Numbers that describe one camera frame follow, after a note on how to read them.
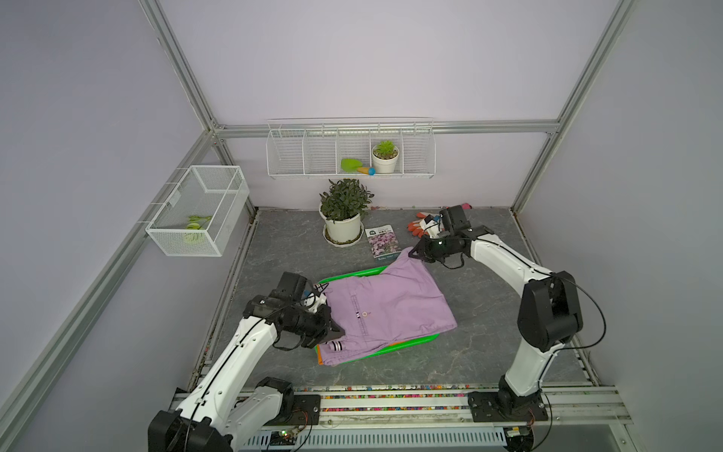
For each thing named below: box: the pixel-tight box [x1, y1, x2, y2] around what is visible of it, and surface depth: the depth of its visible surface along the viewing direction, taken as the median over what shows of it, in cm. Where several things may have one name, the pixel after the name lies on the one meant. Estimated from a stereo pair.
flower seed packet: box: [365, 224, 402, 261], surface depth 111 cm
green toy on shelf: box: [340, 158, 376, 177], surface depth 102 cm
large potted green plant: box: [318, 177, 375, 248], surface depth 101 cm
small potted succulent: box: [370, 140, 401, 175], surface depth 93 cm
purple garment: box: [320, 247, 459, 367], surface depth 80 cm
